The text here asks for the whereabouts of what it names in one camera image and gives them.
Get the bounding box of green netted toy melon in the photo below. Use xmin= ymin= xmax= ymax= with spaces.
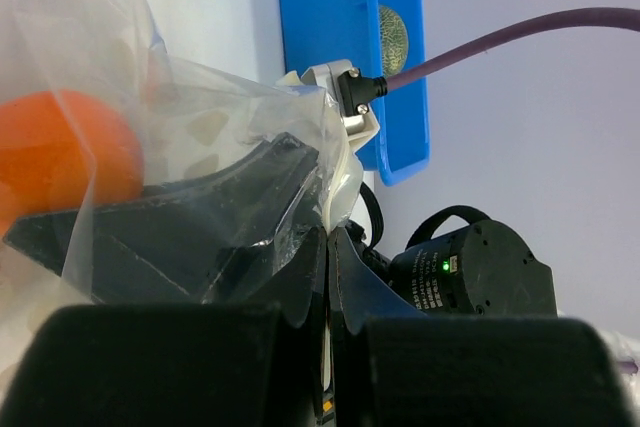
xmin=379 ymin=5 xmax=409 ymax=77

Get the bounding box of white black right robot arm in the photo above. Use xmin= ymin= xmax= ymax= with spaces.
xmin=4 ymin=134 xmax=556 ymax=329

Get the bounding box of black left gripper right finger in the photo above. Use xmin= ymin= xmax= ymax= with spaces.
xmin=328 ymin=229 xmax=639 ymax=426

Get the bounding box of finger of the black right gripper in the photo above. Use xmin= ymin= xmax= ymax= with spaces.
xmin=4 ymin=133 xmax=321 ymax=304

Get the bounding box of blue plastic bin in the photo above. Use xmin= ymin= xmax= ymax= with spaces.
xmin=279 ymin=0 xmax=430 ymax=186

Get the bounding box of orange toy fruit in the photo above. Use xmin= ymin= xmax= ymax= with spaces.
xmin=1 ymin=90 xmax=144 ymax=233

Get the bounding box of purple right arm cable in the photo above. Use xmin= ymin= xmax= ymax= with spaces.
xmin=372 ymin=6 xmax=640 ymax=96

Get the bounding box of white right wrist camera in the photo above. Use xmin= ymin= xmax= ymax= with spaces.
xmin=301 ymin=60 xmax=388 ymax=152

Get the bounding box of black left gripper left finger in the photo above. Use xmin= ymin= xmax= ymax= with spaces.
xmin=1 ymin=230 xmax=327 ymax=426

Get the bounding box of clear polka dot zip bag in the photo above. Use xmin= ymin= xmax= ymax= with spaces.
xmin=1 ymin=0 xmax=363 ymax=386

